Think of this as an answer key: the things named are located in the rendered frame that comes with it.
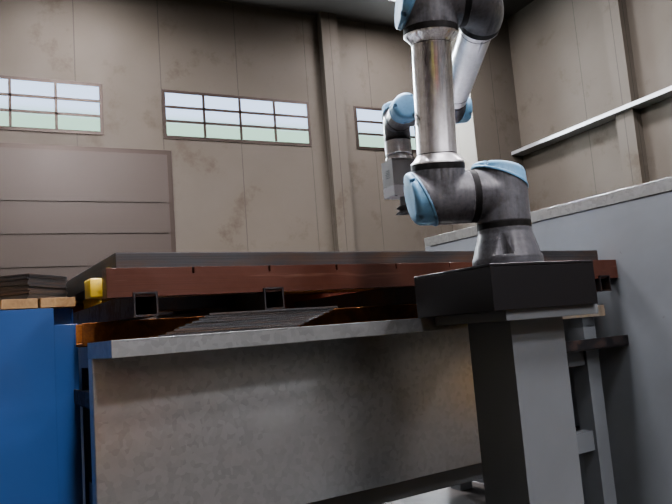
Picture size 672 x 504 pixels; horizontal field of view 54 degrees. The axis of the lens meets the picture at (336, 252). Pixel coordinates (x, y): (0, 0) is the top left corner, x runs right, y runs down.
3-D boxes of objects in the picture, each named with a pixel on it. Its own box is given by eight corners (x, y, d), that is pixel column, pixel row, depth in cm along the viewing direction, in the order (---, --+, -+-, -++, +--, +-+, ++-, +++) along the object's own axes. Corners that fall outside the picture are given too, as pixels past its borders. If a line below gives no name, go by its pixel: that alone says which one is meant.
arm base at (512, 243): (560, 263, 139) (554, 216, 140) (502, 265, 132) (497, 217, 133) (513, 270, 152) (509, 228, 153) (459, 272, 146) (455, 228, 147)
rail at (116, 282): (102, 299, 134) (101, 270, 134) (607, 279, 219) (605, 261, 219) (107, 298, 130) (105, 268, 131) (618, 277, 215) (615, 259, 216)
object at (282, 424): (94, 547, 123) (87, 358, 127) (561, 440, 191) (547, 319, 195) (98, 552, 119) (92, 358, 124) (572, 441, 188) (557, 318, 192)
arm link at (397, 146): (379, 145, 188) (404, 146, 191) (380, 160, 187) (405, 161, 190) (392, 137, 181) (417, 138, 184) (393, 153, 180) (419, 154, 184)
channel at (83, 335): (75, 347, 148) (75, 324, 149) (567, 309, 235) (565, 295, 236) (82, 346, 141) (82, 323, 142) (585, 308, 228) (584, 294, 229)
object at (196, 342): (87, 358, 127) (87, 343, 127) (547, 319, 195) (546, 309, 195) (111, 358, 110) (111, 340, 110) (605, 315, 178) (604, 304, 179)
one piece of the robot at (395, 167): (402, 155, 193) (407, 209, 191) (375, 153, 189) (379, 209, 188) (419, 145, 184) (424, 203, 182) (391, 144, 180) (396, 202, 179)
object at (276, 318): (141, 339, 132) (140, 319, 132) (311, 326, 152) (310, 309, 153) (159, 337, 121) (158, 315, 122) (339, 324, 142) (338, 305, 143)
